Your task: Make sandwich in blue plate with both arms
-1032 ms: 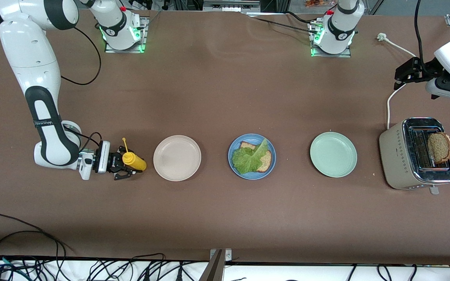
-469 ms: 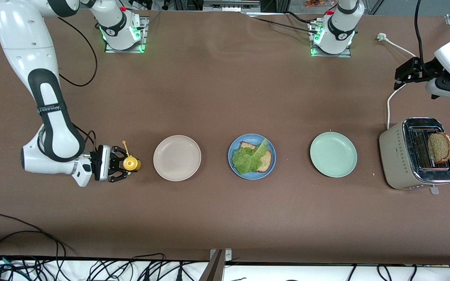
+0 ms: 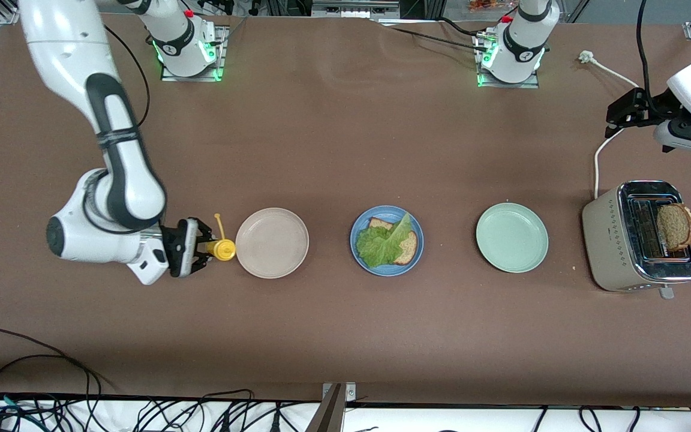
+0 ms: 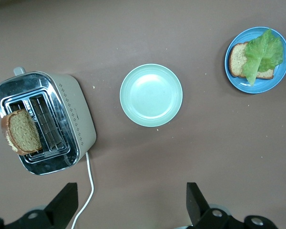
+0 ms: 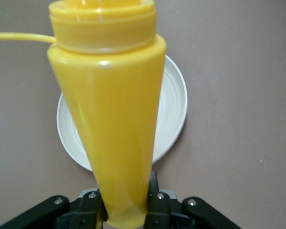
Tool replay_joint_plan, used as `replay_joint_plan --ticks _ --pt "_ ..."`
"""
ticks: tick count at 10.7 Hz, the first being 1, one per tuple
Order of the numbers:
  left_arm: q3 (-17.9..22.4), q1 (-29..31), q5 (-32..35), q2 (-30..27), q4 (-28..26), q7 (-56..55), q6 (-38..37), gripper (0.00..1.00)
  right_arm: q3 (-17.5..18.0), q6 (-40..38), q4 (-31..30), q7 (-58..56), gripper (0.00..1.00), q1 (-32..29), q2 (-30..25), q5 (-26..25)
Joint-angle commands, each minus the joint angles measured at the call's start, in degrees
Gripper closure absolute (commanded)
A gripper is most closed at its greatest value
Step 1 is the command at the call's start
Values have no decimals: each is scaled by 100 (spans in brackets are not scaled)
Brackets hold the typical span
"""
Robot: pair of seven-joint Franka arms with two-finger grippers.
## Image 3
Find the yellow mustard squeeze bottle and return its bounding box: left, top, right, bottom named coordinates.
left=212, top=213, right=237, bottom=262

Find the green lettuce leaf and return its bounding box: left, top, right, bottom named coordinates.
left=356, top=211, right=412, bottom=269

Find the brown bread slice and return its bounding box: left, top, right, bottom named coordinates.
left=656, top=203, right=691, bottom=252
left=368, top=218, right=419, bottom=266

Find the beige plate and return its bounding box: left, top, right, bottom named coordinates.
left=235, top=208, right=310, bottom=279

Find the light green plate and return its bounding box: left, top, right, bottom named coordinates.
left=476, top=203, right=549, bottom=274

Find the blue plate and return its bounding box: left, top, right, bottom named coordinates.
left=350, top=205, right=425, bottom=277

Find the beige and chrome toaster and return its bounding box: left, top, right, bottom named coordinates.
left=582, top=180, right=691, bottom=300

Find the grey metal box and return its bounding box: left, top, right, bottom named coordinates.
left=311, top=0, right=400, bottom=19

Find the white toaster power cable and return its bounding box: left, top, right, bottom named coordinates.
left=579, top=51, right=643, bottom=200

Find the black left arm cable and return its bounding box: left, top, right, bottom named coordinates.
left=636, top=0, right=667, bottom=113

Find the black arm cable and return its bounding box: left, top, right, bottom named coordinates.
left=636, top=0, right=667, bottom=113
left=104, top=24, right=151, bottom=130

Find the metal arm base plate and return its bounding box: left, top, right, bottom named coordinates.
left=160, top=24, right=230, bottom=82
left=474, top=27, right=541, bottom=89

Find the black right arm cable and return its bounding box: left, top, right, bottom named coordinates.
left=104, top=24, right=151, bottom=130

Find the aluminium table bracket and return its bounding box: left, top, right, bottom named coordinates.
left=305, top=382, right=358, bottom=432

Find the black cable on table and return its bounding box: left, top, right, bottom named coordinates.
left=375, top=18, right=490, bottom=55

